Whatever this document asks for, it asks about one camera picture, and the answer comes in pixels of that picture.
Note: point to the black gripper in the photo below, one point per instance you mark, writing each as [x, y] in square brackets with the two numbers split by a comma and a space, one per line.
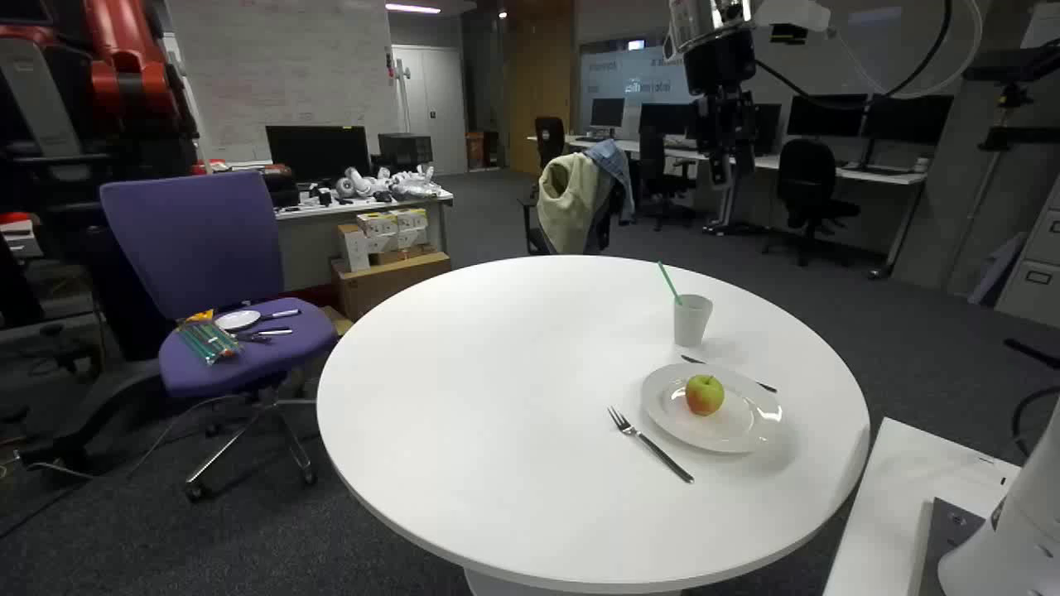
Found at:
[719, 64]

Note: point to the yellow-green apple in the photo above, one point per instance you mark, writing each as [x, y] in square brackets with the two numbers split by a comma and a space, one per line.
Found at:
[702, 396]

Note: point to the white robot base table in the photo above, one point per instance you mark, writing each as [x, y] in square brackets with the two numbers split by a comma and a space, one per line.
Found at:
[883, 517]

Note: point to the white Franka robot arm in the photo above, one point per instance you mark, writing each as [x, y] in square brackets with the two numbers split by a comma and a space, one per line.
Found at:
[1029, 530]

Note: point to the black desk monitor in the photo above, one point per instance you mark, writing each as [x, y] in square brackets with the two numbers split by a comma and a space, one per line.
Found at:
[909, 118]
[825, 112]

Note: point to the black office chair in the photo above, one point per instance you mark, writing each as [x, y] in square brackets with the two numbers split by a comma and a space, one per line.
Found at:
[814, 182]

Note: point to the blue cloth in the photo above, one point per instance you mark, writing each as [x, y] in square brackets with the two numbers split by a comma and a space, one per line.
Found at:
[614, 165]

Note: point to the long white office desk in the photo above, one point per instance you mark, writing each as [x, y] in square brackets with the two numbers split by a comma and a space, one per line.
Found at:
[872, 173]

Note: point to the black chair under jacket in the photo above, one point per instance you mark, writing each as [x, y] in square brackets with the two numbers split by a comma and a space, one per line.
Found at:
[600, 234]

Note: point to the green drinking straw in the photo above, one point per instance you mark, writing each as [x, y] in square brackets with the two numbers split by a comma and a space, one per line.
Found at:
[666, 279]

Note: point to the beige jacket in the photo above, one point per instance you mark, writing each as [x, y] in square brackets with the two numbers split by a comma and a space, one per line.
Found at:
[568, 203]

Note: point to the white mug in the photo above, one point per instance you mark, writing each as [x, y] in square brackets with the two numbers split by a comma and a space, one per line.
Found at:
[692, 321]

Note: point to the white round plate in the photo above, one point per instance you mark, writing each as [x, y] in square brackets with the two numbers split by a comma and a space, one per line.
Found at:
[718, 432]

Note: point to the small black monitor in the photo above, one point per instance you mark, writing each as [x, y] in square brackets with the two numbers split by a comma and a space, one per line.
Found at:
[404, 149]

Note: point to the metal fork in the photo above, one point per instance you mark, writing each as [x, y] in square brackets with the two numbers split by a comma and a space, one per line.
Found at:
[650, 444]

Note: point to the white yellow carton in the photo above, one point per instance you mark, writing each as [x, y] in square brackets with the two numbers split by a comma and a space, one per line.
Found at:
[411, 229]
[379, 235]

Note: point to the ceiling light strip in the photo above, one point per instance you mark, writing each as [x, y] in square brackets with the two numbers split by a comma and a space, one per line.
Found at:
[411, 7]

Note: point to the grey filing cabinet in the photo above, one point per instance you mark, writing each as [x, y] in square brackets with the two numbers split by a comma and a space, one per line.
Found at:
[1030, 264]

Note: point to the white plastic parts pile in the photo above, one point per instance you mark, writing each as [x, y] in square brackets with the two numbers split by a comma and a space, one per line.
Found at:
[384, 182]

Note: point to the brown cardboard box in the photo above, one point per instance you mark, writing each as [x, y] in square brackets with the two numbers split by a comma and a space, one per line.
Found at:
[390, 286]

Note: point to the black computer monitor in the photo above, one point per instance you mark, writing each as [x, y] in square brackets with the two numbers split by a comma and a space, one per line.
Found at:
[315, 154]

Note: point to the white cluttered desk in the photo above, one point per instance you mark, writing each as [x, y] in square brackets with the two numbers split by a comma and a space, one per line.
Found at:
[332, 235]

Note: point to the grey metal plate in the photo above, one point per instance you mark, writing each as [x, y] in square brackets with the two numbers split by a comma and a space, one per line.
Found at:
[950, 547]

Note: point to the small grey tool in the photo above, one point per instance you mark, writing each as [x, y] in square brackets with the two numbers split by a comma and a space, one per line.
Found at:
[274, 331]

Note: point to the small white disc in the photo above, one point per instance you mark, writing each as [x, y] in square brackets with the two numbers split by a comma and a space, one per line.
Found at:
[238, 317]

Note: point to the purple office chair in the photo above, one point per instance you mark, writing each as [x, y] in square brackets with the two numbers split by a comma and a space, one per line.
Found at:
[200, 235]

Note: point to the green flat pack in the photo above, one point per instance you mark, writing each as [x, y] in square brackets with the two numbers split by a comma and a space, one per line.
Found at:
[208, 341]

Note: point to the red industrial robot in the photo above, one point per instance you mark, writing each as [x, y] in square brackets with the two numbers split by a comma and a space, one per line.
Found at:
[122, 67]

